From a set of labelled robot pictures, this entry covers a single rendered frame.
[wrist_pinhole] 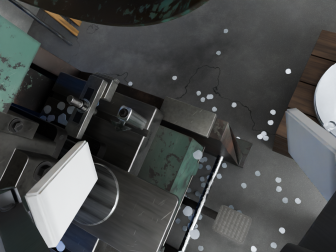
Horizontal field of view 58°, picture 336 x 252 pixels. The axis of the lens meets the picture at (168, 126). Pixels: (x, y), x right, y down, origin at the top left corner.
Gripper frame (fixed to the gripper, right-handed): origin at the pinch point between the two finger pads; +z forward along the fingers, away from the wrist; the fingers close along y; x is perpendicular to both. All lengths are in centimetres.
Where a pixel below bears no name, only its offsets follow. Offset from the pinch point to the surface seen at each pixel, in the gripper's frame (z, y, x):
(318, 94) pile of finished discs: 76, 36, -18
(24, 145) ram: 24.6, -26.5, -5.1
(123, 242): 29.8, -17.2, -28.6
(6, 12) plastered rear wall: 154, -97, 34
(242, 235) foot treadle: 76, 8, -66
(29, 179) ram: 22.3, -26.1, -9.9
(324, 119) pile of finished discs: 71, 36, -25
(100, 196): 34.7, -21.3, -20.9
